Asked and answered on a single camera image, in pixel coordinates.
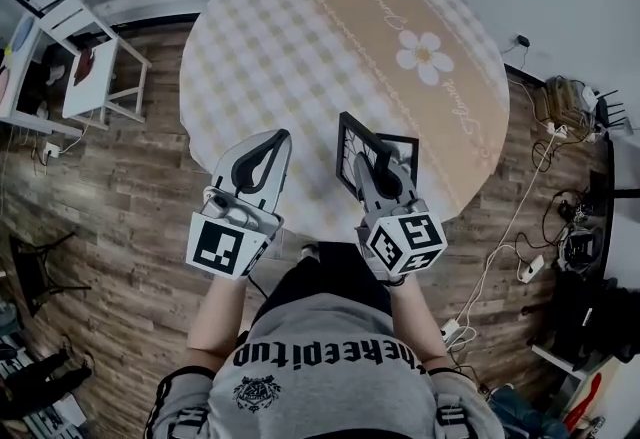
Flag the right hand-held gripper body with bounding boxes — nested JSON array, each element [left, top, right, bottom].
[[353, 199, 448, 284]]

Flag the person's left forearm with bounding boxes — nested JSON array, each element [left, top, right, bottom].
[[185, 276, 252, 372]]

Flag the person's right forearm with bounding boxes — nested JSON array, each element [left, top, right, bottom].
[[387, 276, 452, 374]]

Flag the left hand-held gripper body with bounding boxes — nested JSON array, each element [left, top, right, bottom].
[[185, 185, 285, 284]]

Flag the red plastic tool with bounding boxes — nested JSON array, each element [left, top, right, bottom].
[[564, 372, 604, 431]]

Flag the black metal chair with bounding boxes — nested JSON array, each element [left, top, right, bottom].
[[7, 231, 94, 319]]

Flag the checked beige flower tablecloth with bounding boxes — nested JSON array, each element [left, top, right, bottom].
[[178, 0, 511, 241]]

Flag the person's grey printed sweatshirt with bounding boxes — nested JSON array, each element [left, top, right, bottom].
[[149, 294, 504, 439]]

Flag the black router with antennas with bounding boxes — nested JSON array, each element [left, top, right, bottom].
[[594, 89, 629, 129]]

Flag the long white cable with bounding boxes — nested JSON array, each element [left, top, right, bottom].
[[449, 124, 569, 353]]

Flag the black cable tangle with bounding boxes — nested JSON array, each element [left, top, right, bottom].
[[514, 186, 609, 274]]

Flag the person's black trousers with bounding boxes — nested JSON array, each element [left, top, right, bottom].
[[249, 240, 394, 329]]

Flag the dark red cloth item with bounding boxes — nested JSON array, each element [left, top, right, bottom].
[[74, 46, 99, 86]]

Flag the round table with checked cloth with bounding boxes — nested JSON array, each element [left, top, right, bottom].
[[178, 0, 511, 241]]

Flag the brown cardboard box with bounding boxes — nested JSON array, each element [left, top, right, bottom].
[[542, 75, 601, 129]]

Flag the white wooden chair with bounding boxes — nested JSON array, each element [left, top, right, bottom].
[[38, 0, 154, 131]]

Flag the black bag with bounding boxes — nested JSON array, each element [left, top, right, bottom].
[[522, 276, 640, 374]]

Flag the black picture frame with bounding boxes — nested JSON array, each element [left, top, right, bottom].
[[374, 131, 420, 193], [335, 111, 396, 201]]

